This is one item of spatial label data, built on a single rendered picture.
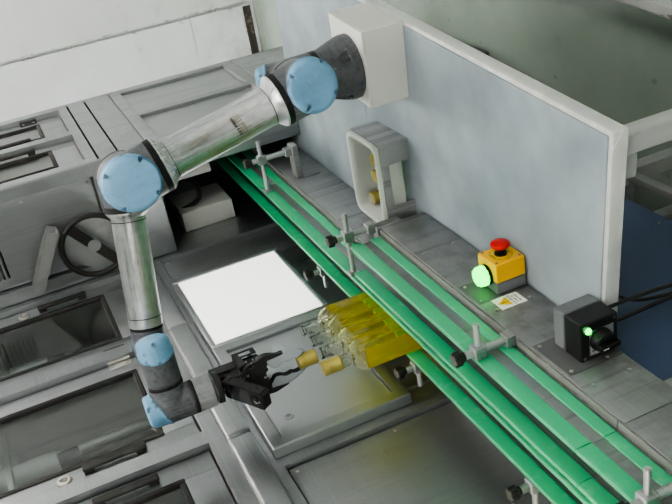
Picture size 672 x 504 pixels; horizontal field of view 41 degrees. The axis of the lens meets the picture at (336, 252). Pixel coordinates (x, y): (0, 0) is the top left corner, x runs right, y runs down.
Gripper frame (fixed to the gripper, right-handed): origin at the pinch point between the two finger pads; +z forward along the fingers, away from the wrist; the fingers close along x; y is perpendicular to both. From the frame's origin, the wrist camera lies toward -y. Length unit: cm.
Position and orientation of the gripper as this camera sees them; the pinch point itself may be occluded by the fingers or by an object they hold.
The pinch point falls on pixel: (301, 361)
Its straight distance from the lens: 202.9
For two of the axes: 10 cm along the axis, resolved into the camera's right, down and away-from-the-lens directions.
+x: 1.6, 8.7, 4.6
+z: 9.0, -3.1, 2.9
